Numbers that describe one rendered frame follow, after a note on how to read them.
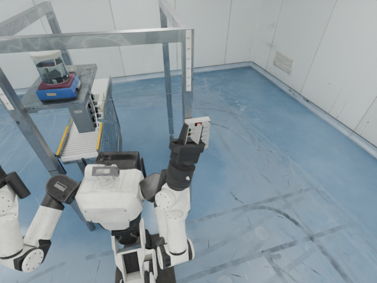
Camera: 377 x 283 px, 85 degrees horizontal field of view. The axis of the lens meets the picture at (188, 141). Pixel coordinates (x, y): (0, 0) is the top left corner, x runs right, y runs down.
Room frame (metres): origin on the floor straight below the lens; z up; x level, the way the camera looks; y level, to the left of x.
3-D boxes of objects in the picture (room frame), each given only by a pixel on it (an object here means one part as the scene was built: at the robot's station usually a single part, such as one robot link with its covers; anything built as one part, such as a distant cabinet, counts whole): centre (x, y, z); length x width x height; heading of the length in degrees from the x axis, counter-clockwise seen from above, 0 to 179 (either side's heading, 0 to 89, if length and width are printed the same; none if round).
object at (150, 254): (0.56, 0.34, 0.28); 0.21 x 0.20 x 0.13; 13
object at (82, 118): (1.18, 0.70, 1.25); 0.22 x 0.11 x 0.20; 12
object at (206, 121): (1.14, -0.06, 1.08); 0.17 x 0.06 x 0.26; 102
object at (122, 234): (0.63, 0.36, 0.89); 0.28 x 0.13 x 0.18; 13
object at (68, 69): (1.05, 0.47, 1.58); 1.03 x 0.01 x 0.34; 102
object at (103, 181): (0.54, 0.35, 1.36); 0.10 x 0.07 x 0.09; 91
